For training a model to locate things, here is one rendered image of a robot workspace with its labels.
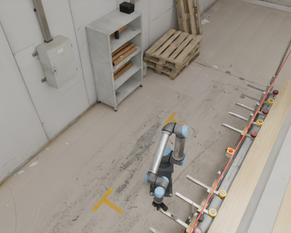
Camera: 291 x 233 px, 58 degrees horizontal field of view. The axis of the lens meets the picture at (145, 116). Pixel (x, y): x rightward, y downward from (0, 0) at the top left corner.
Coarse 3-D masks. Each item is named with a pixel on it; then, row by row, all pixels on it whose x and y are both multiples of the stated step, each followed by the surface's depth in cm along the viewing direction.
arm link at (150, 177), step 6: (168, 126) 267; (162, 132) 269; (168, 132) 266; (162, 138) 266; (168, 138) 268; (162, 144) 263; (156, 150) 264; (162, 150) 262; (156, 156) 260; (162, 156) 263; (156, 162) 258; (150, 168) 258; (156, 168) 257; (150, 174) 255; (156, 174) 257; (150, 180) 253
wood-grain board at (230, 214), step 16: (288, 80) 408; (288, 96) 382; (272, 112) 358; (272, 128) 338; (256, 144) 319; (272, 144) 319; (256, 160) 302; (240, 176) 288; (256, 176) 288; (240, 192) 274; (288, 192) 274; (224, 208) 262; (240, 208) 262; (288, 208) 262; (224, 224) 251; (288, 224) 251
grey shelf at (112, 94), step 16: (112, 16) 417; (128, 16) 417; (96, 32) 387; (112, 32) 384; (128, 32) 441; (96, 48) 409; (112, 48) 405; (96, 64) 434; (96, 80) 462; (112, 80) 435; (128, 80) 530; (112, 96) 463
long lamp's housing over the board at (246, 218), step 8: (288, 112) 152; (288, 120) 144; (280, 136) 136; (280, 144) 131; (272, 152) 131; (272, 160) 124; (264, 168) 125; (264, 176) 119; (256, 184) 119; (264, 184) 115; (256, 192) 114; (256, 200) 110; (248, 208) 110; (248, 216) 106; (240, 224) 106; (248, 224) 103; (240, 232) 102
